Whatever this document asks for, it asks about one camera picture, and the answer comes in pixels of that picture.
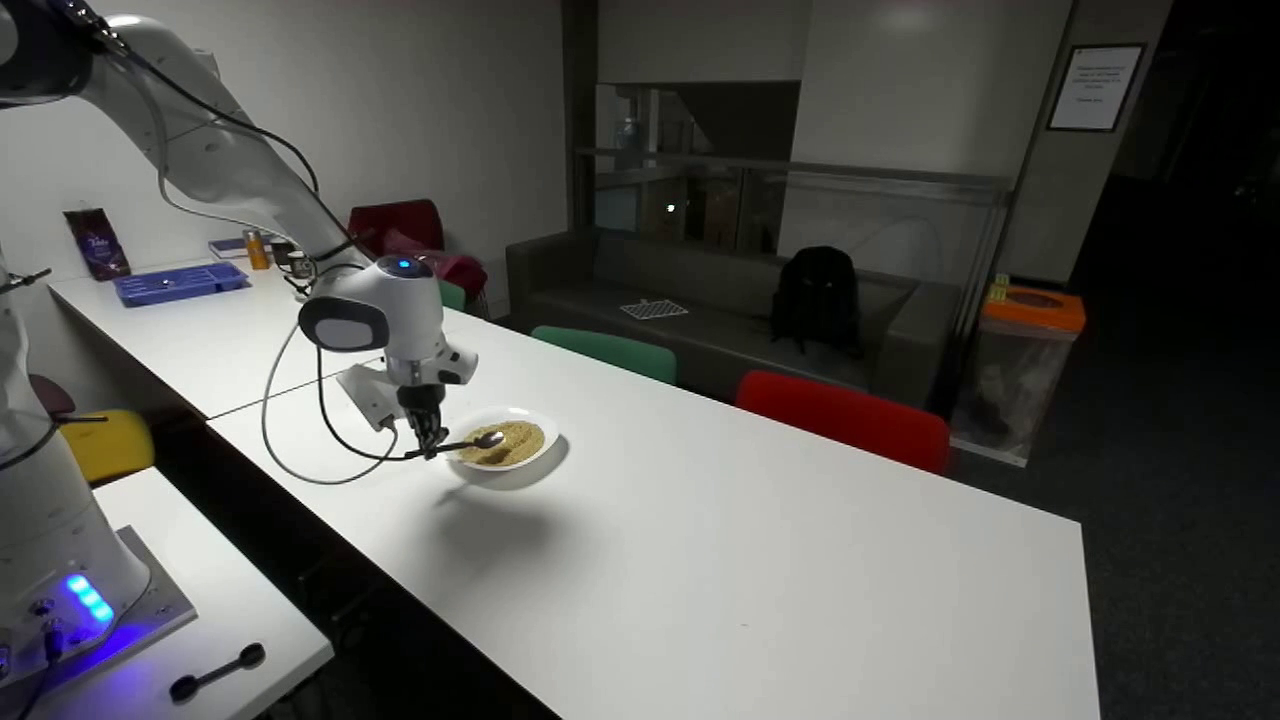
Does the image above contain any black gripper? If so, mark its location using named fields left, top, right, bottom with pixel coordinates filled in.
left=394, top=376, right=454, bottom=465

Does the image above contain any silver spoon with dark handle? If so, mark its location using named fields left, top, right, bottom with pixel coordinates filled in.
left=405, top=425, right=507, bottom=465

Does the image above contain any white oval bowl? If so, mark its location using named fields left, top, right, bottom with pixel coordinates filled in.
left=438, top=402, right=575, bottom=496

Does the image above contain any large heap of rice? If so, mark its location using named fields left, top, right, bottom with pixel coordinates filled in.
left=454, top=417, right=547, bottom=470

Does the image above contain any dark red armchair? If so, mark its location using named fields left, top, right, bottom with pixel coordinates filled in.
left=347, top=194, right=493, bottom=306

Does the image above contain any paper sheet on sofa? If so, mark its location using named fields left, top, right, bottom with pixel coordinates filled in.
left=614, top=290, right=694, bottom=328

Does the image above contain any blue flat box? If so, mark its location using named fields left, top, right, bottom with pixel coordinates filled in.
left=113, top=259, right=254, bottom=311

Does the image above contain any black dumbbell-shaped tool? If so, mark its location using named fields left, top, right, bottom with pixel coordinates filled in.
left=165, top=638, right=272, bottom=708

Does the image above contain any yellow chair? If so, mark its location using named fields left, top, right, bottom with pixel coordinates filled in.
left=52, top=402, right=160, bottom=486

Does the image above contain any dark grey sofa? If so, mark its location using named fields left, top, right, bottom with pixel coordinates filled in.
left=502, top=227, right=967, bottom=410

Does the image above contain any dark purple tablet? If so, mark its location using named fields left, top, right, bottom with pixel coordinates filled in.
left=58, top=205, right=136, bottom=284

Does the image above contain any black backpack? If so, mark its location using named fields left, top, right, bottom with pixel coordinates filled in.
left=766, top=245, right=864, bottom=361

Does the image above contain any red chair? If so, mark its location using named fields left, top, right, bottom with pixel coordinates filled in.
left=730, top=368, right=955, bottom=480

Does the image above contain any bin with orange lid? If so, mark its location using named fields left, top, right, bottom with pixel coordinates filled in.
left=947, top=280, right=1093, bottom=465

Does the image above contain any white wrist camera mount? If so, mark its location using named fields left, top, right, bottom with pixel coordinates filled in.
left=332, top=361, right=405, bottom=435

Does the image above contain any robot cable loop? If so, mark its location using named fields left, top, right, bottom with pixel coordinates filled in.
left=254, top=315, right=410, bottom=486

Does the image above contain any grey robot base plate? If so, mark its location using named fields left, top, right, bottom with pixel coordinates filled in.
left=0, top=521, right=201, bottom=699

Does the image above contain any framed wall notice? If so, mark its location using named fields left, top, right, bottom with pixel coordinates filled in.
left=1044, top=41, right=1152, bottom=136

